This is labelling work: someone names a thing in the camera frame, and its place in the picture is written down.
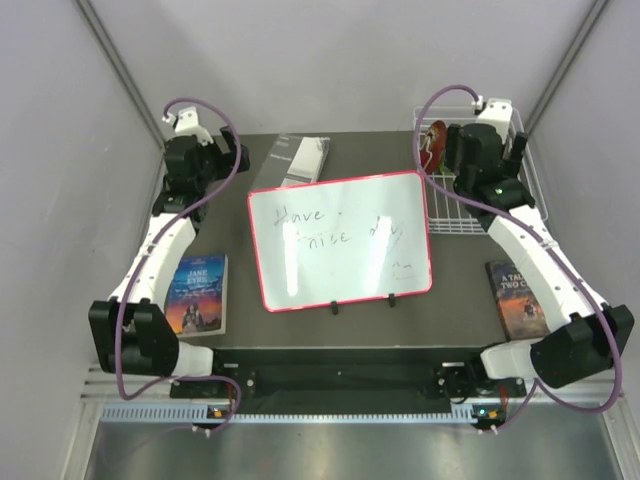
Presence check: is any red floral plate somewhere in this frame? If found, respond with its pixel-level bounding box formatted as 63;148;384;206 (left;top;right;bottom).
419;120;447;174

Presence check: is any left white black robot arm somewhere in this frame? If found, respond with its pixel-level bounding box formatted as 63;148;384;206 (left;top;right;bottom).
88;125;250;397

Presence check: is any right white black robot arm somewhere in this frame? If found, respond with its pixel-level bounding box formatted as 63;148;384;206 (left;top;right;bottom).
445;123;634;396

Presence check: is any Jane Eyre book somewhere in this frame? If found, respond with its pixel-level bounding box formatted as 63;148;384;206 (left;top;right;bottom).
165;254;228;338

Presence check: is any red framed whiteboard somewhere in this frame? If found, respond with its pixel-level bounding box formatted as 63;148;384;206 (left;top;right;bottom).
247;171;433;313

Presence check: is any Tale of Two Cities book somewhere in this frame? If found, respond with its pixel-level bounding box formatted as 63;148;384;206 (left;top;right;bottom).
485;260;549;341

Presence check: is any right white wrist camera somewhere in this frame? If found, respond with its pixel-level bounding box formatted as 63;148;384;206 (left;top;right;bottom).
473;96;513;142

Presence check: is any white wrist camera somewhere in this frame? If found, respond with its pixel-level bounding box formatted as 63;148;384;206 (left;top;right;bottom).
162;106;213;145
473;96;513;142

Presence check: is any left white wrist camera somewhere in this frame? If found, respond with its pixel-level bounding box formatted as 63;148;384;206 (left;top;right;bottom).
162;106;213;145

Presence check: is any white wire dish rack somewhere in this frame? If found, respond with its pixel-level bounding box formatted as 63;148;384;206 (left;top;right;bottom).
419;105;548;235

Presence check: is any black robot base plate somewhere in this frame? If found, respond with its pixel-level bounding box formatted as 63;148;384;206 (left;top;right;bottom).
169;347;529;401

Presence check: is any aluminium frame rail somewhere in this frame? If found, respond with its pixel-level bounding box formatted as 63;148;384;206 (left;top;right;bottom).
81;365;171;401

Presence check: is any grey slotted cable duct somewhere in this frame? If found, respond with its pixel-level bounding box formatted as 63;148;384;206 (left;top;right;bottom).
99;403;501;425

